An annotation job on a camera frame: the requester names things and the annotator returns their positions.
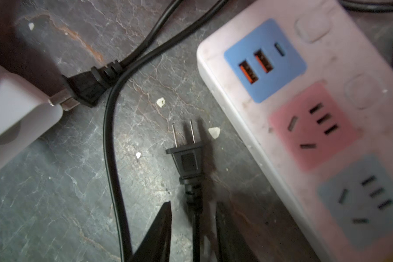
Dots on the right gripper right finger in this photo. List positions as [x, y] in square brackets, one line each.
[232, 246]

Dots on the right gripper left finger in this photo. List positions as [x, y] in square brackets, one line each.
[155, 246]

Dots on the white power strip coloured sockets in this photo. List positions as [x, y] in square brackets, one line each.
[312, 99]

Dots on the white hair dryer front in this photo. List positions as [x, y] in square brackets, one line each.
[25, 115]

